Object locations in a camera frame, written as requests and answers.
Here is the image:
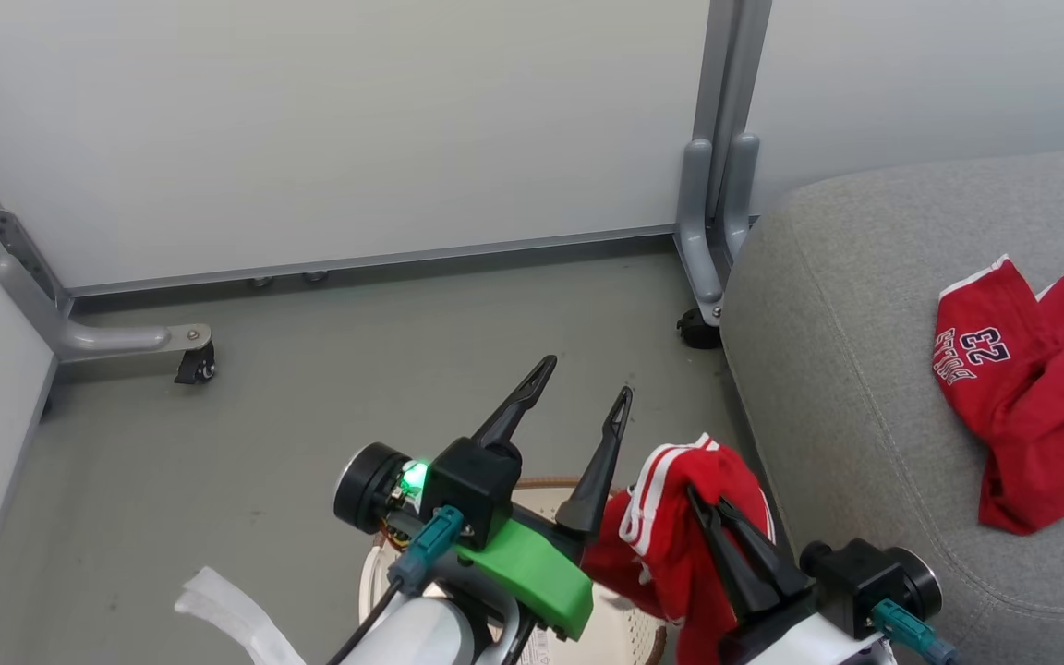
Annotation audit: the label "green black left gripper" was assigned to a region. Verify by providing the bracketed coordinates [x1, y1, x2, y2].
[453, 355, 634, 641]

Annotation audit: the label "white fabric strip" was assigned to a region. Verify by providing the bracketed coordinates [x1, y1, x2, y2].
[174, 566, 307, 665]

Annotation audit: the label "grey partition foot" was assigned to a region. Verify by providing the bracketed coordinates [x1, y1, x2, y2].
[675, 134, 761, 326]
[0, 211, 212, 363]

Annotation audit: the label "black caster wheel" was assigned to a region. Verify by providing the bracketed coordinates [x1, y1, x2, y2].
[676, 308, 724, 350]
[174, 340, 217, 386]

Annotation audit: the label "black cable with teal connector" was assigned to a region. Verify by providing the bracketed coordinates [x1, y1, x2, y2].
[872, 598, 958, 665]
[324, 505, 466, 665]

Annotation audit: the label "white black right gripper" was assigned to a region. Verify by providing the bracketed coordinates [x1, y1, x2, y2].
[685, 486, 895, 665]

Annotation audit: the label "red basketball garment with lettering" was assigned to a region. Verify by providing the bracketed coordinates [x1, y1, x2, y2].
[934, 256, 1064, 537]

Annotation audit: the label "white laundry basket brown rim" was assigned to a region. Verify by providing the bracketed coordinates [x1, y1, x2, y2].
[358, 476, 671, 665]

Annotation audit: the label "grey fabric sofa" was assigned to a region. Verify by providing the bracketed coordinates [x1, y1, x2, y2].
[719, 146, 1064, 665]

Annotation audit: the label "red garment thin white stripes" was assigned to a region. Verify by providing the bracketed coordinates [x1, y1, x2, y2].
[581, 434, 778, 665]

